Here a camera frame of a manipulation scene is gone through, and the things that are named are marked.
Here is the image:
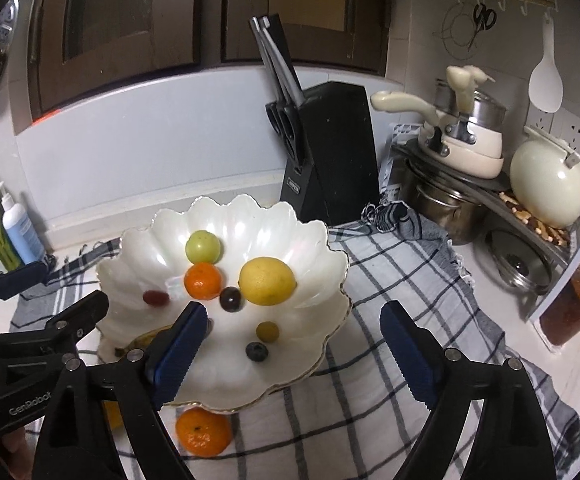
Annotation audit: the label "steel corner shelf rack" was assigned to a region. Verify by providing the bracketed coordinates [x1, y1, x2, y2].
[390, 140, 580, 322]

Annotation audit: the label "spotted ripe banana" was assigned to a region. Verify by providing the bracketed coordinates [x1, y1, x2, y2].
[115, 325, 175, 356]

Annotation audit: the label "green round fruit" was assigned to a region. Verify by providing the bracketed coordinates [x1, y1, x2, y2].
[185, 230, 222, 264]

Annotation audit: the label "glass pot lid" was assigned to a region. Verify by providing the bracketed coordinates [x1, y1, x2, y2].
[484, 227, 554, 292]

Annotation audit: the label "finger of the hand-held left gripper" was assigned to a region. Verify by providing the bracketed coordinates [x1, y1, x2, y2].
[0, 290, 110, 368]
[0, 259, 52, 312]

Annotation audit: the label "white black checkered cloth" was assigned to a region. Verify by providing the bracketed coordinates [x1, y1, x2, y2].
[10, 201, 580, 480]

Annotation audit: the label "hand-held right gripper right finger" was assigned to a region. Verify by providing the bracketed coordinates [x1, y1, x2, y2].
[380, 300, 556, 480]

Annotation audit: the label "brown cabinet door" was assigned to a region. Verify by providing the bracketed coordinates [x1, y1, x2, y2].
[220, 0, 393, 78]
[27, 0, 225, 121]

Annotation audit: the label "round wire trivet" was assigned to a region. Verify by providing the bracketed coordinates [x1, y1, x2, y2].
[436, 2, 481, 62]

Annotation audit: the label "steel handled knife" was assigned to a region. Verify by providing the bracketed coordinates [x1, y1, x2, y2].
[250, 16, 291, 107]
[261, 16, 305, 107]

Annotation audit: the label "person's left hand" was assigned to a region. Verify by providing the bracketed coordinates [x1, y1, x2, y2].
[0, 426, 37, 480]

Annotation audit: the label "white blue pump bottle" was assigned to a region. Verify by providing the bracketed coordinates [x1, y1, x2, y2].
[0, 181, 47, 264]

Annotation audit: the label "black hanging scissors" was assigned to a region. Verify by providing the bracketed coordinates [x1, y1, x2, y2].
[467, 2, 498, 52]

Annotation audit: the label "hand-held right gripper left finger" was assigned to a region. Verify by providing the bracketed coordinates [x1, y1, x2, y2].
[32, 301, 209, 480]

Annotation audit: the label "large steel pot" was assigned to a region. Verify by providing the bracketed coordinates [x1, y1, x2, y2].
[402, 157, 491, 247]

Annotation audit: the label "dark purple grape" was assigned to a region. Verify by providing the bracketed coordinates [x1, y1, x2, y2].
[219, 286, 243, 312]

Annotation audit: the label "jar of orange sauce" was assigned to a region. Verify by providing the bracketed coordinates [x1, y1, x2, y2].
[540, 251, 580, 347]

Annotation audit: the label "cream saucepan with handle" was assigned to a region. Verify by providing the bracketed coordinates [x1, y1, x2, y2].
[371, 90, 505, 179]

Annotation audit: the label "small tan round fruit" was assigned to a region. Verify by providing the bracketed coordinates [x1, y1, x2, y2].
[256, 321, 281, 345]

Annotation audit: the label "orange mandarin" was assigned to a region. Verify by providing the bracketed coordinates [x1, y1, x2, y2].
[175, 406, 233, 457]
[184, 262, 224, 302]

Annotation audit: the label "black handled kitchen scissors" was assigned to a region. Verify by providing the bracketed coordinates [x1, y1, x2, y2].
[265, 102, 308, 167]

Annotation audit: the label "black knife block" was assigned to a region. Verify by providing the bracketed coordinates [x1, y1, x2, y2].
[279, 80, 381, 225]

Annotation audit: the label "white wall socket panel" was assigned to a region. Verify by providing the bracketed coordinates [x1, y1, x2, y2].
[524, 110, 580, 177]

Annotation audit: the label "white plastic basket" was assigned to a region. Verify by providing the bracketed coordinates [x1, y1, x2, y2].
[380, 122, 421, 202]

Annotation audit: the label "white rice paddle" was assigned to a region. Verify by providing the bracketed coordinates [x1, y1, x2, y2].
[528, 12, 565, 114]

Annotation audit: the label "steel pot with cream handle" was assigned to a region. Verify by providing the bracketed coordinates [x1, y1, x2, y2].
[435, 65, 509, 132]

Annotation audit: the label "cream round kettle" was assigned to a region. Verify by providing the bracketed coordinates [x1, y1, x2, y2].
[510, 126, 580, 229]

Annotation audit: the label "yellow lemon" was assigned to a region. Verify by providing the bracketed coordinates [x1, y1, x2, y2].
[239, 256, 298, 306]

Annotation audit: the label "white scalloped bowl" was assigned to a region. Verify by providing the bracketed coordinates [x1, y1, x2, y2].
[95, 194, 353, 413]

